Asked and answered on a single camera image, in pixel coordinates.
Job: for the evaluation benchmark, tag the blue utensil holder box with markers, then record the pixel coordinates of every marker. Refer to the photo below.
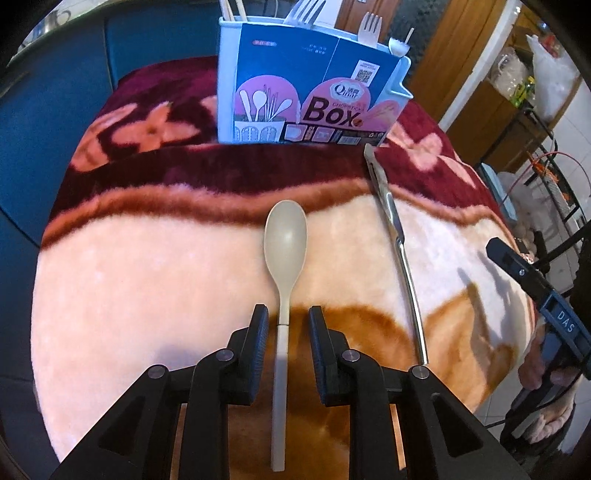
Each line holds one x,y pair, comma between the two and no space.
277,83

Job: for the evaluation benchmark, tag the steel fork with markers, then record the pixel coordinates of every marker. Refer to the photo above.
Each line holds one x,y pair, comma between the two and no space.
302,11
371,30

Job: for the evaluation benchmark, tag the wooden chopstick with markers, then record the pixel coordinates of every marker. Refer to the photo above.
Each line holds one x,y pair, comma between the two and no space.
240,9

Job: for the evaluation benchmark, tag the floral plush blanket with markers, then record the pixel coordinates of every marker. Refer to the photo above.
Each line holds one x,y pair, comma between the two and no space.
138,277

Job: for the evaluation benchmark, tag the small white plastic spoon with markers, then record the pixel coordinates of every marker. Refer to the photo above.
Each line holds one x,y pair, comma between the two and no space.
399,46

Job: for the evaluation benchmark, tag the white plastic bag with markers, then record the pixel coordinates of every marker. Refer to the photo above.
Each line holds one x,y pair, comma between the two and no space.
554,78

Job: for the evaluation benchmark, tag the white chopstick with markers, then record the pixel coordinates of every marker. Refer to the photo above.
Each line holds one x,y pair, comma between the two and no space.
225,9

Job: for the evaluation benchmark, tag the wooden door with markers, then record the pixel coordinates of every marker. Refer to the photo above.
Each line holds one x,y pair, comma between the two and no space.
438,46

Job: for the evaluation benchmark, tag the wooden shelf unit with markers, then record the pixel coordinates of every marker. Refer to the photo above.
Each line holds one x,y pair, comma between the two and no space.
517,120

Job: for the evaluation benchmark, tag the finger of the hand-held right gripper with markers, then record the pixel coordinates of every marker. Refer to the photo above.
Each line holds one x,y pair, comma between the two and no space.
512,265

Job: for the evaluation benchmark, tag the steel table knife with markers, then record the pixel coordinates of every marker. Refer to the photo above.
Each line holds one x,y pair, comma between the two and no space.
401,258

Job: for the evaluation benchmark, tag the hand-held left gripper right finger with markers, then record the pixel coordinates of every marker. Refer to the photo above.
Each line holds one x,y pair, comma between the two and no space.
318,355

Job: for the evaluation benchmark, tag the person's right hand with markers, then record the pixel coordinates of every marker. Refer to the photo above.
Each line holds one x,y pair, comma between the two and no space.
533,369

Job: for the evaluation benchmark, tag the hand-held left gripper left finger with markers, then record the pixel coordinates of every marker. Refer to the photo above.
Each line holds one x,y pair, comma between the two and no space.
258,355

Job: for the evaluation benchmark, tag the beige plastic spoon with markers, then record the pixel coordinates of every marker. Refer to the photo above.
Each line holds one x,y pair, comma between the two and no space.
285,240

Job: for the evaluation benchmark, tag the blue kitchen cabinet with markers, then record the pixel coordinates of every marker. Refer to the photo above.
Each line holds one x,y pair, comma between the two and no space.
37,115

